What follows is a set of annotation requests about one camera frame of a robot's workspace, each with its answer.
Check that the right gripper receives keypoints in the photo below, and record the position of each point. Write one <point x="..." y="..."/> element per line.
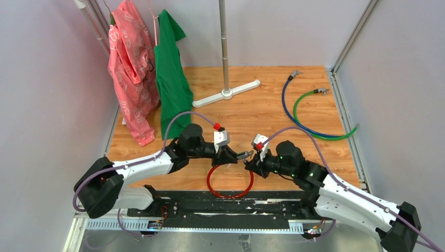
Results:
<point x="257" y="166"/>

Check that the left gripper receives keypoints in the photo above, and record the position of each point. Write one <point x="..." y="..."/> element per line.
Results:
<point x="224" y="156"/>

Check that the red cable lock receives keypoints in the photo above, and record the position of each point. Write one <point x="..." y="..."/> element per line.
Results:
<point x="231" y="181"/>

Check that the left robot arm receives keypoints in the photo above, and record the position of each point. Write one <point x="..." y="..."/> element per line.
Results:
<point x="106" y="185"/>

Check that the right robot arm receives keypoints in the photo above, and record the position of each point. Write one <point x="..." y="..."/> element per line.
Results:
<point x="326" y="195"/>

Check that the white clothes rack stand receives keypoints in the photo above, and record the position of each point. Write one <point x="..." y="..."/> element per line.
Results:
<point x="227" y="92"/>

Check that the green t-shirt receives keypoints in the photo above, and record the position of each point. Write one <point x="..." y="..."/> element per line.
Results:
<point x="174" y="90"/>

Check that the pink patterned garment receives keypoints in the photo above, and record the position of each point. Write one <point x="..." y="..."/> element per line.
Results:
<point x="132" y="68"/>

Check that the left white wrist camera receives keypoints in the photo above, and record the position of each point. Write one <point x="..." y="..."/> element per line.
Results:
<point x="221" y="135"/>

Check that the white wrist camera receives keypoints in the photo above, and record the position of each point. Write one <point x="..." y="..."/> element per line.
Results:
<point x="261" y="145"/>
<point x="221" y="135"/>

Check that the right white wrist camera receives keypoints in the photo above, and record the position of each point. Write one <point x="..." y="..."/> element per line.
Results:
<point x="261" y="145"/>

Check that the green cable lock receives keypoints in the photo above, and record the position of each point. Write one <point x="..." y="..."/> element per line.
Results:
<point x="319" y="117"/>

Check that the aluminium frame rail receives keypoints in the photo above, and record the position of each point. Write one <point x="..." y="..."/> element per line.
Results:
<point x="116" y="231"/>

